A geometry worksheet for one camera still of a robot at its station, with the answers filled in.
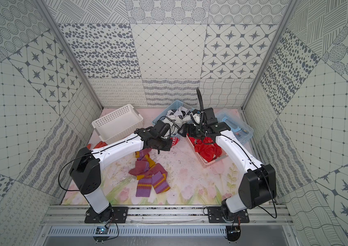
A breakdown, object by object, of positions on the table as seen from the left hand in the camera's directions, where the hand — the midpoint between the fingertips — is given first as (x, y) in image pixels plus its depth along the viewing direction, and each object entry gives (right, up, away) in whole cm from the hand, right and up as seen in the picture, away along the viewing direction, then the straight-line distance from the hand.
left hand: (175, 148), depth 83 cm
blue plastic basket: (-3, +26, +31) cm, 41 cm away
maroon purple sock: (-19, -12, +3) cm, 23 cm away
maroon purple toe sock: (-19, -6, +5) cm, 21 cm away
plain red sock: (+19, -1, +8) cm, 20 cm away
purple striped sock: (-10, -17, +1) cm, 20 cm away
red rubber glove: (-50, 0, +15) cm, 52 cm away
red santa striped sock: (0, +4, +3) cm, 5 cm away
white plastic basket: (-42, +13, +27) cm, 52 cm away
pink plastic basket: (+16, -9, +1) cm, 19 cm away
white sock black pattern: (0, +17, +23) cm, 29 cm away
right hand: (+5, +8, -2) cm, 9 cm away
